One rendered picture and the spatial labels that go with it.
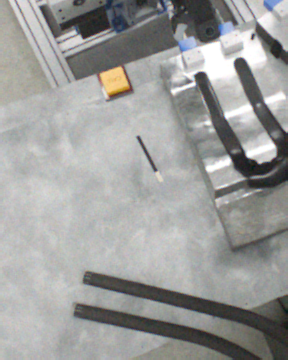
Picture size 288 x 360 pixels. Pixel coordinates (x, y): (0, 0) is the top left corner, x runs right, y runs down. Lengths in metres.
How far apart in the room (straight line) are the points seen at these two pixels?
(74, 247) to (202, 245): 0.31
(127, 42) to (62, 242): 1.04
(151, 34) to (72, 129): 0.86
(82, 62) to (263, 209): 1.13
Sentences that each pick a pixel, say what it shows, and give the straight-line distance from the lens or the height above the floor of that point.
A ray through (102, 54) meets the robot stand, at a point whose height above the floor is 0.21.
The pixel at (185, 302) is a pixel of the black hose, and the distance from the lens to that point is 1.34.
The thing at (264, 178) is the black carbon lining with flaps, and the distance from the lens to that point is 1.41.
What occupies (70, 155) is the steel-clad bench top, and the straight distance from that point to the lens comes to 1.52.
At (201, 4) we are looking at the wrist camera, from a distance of 1.23.
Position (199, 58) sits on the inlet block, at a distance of 1.46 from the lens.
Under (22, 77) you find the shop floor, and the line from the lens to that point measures 2.54.
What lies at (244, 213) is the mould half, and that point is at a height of 0.86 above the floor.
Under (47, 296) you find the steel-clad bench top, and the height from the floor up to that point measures 0.80.
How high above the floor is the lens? 2.22
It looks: 70 degrees down
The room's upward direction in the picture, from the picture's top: 2 degrees counter-clockwise
